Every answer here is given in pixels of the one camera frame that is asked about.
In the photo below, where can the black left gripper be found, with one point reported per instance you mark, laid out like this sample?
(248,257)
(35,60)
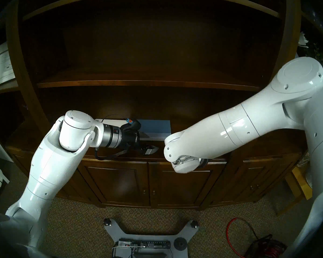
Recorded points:
(130,139)

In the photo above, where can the blue book with grey spine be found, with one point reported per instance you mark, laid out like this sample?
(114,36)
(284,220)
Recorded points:
(156,127)

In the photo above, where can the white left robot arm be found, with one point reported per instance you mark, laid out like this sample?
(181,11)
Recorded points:
(56,163)

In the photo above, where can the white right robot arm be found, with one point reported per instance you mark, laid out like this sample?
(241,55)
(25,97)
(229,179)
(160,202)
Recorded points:
(258,120)

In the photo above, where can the white book with barcode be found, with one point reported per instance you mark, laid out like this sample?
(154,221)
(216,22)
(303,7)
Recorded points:
(114,122)

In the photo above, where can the grey robot mobile base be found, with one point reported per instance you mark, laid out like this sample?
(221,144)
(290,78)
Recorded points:
(150,236)

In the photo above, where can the dark wooden bookshelf cabinet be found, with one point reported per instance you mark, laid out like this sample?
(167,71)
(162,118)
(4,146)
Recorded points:
(150,45)

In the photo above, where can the grey electronics box with ports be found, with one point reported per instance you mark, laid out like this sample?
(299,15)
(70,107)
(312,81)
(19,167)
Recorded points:
(145,244)

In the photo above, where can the yellow wooden table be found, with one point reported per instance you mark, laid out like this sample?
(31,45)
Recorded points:
(298,179)

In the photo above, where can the white framed certificate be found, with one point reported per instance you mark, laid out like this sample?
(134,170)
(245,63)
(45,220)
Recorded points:
(2,64)

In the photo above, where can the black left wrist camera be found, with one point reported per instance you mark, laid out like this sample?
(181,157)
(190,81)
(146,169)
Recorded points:
(132,124)

